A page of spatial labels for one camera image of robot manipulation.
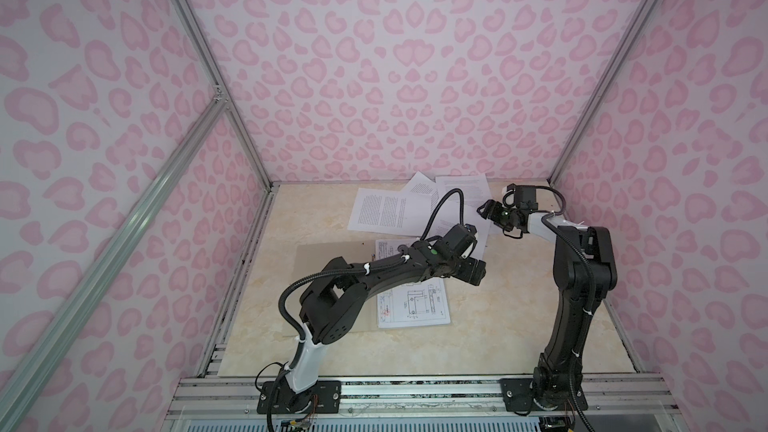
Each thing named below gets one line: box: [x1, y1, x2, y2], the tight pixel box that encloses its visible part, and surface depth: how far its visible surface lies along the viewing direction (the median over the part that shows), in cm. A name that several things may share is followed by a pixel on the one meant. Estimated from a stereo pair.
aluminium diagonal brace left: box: [0, 96, 229, 416], surface depth 70 cm
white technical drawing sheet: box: [377, 277, 451, 329], surface depth 90 cm
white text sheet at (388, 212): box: [347, 188, 439, 236], surface depth 112 cm
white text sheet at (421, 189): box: [400, 171, 441, 203], surface depth 124 cm
